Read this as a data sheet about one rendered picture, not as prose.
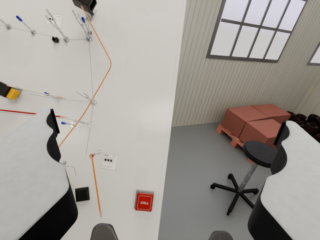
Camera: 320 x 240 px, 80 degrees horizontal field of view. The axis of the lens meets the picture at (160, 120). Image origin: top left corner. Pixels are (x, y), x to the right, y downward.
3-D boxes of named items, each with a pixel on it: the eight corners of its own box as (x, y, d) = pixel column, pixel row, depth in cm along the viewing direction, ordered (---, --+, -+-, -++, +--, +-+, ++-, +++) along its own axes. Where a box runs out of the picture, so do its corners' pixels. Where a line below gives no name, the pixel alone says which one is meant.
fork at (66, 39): (68, 43, 63) (48, 16, 49) (63, 42, 63) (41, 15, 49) (69, 37, 63) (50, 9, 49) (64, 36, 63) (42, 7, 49)
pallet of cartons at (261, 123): (263, 123, 366) (274, 103, 343) (304, 152, 305) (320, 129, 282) (214, 129, 317) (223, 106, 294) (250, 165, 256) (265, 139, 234)
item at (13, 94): (15, 89, 56) (11, 87, 54) (20, 91, 56) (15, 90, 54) (10, 98, 55) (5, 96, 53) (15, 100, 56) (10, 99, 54)
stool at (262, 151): (275, 216, 194) (312, 171, 160) (232, 226, 177) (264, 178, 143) (241, 174, 237) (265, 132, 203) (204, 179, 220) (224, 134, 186)
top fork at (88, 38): (93, 38, 64) (80, 11, 50) (90, 43, 64) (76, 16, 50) (87, 35, 64) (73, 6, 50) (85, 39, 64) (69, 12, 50)
